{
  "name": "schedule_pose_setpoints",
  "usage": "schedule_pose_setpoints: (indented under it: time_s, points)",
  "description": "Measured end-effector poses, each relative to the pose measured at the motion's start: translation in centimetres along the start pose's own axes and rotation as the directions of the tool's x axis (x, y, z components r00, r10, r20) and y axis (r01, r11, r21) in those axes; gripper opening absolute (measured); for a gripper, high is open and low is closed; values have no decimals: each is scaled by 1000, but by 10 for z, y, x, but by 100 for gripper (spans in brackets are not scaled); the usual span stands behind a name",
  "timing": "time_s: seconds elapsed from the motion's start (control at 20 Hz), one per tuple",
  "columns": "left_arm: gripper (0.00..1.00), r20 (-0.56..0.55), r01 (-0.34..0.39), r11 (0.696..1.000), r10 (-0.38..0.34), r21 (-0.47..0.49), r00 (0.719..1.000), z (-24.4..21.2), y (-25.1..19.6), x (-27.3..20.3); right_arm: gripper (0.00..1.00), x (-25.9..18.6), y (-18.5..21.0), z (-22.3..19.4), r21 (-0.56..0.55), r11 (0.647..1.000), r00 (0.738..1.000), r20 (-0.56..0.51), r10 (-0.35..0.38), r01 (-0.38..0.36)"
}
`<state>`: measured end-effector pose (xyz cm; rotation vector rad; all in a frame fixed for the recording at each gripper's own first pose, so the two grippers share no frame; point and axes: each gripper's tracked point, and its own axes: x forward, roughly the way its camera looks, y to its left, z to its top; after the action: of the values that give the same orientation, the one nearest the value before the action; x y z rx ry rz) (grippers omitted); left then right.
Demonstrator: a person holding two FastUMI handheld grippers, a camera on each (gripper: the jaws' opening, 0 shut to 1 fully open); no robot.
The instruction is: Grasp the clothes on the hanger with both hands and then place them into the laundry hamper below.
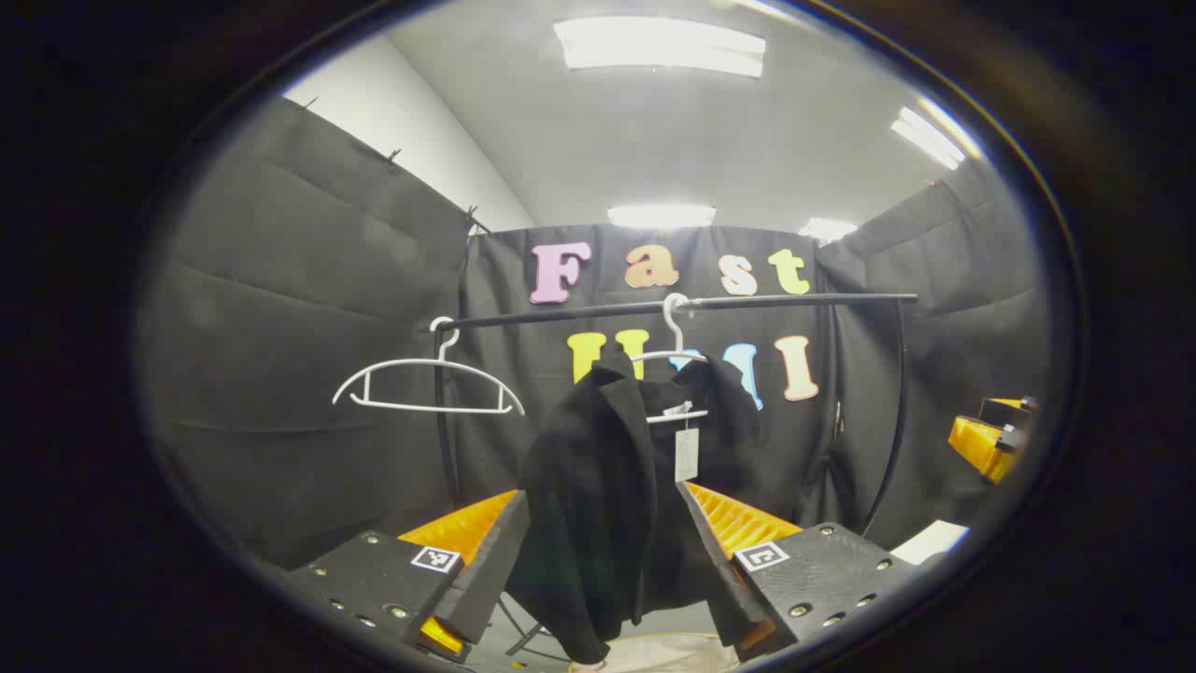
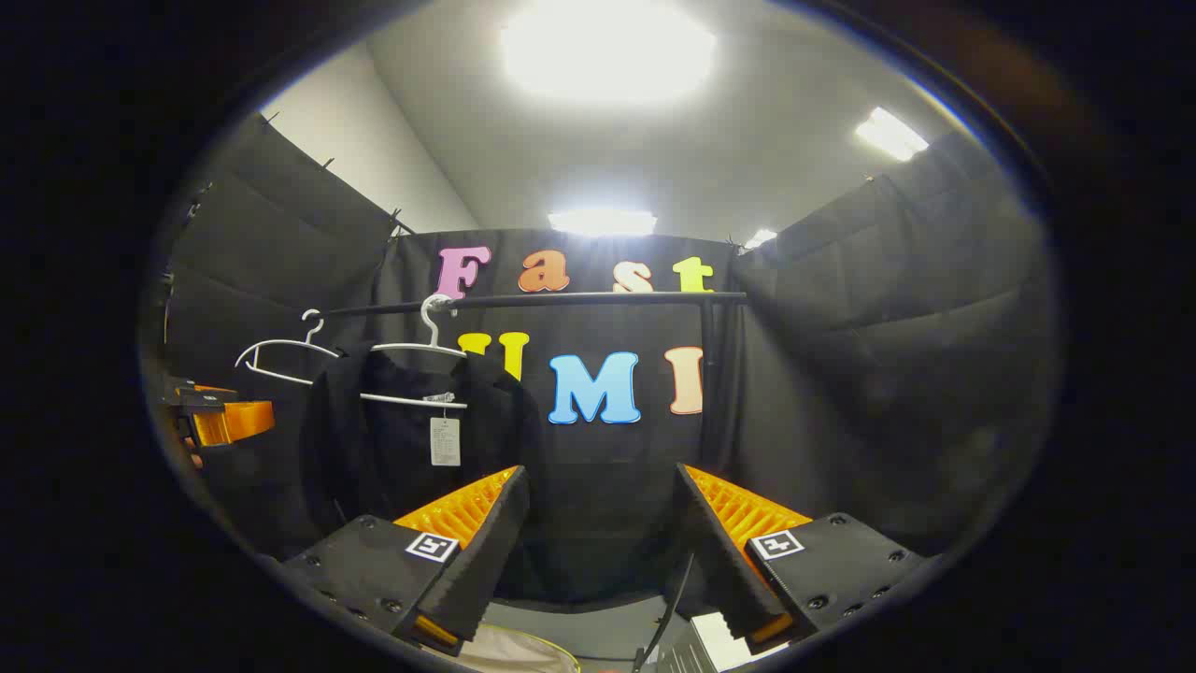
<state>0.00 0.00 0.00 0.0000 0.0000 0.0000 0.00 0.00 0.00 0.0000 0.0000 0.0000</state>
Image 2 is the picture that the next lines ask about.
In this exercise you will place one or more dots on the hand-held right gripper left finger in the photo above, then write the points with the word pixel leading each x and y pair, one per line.
pixel 486 551

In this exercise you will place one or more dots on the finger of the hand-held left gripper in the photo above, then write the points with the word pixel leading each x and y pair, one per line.
pixel 234 422

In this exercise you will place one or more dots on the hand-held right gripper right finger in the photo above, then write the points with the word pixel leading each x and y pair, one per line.
pixel 715 551

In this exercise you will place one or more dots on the beige laundry hamper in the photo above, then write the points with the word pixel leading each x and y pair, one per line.
pixel 509 654

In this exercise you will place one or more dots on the black knit garment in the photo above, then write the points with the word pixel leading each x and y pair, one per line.
pixel 374 449

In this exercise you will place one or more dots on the white clothes hanger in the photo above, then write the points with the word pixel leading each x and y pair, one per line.
pixel 285 342
pixel 416 401

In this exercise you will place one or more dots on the white empty clothes hanger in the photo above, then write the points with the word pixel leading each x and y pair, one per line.
pixel 285 342

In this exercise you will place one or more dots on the black clothes rack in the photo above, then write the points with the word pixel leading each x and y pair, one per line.
pixel 598 299

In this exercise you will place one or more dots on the white box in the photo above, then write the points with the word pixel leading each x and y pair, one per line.
pixel 724 640

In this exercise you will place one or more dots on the black backdrop cloth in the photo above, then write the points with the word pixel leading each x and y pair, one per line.
pixel 841 374

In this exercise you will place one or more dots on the ceiling light panel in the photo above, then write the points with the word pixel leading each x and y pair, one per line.
pixel 760 238
pixel 603 221
pixel 890 134

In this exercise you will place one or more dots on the large ceiling light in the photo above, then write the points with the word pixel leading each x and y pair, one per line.
pixel 607 47

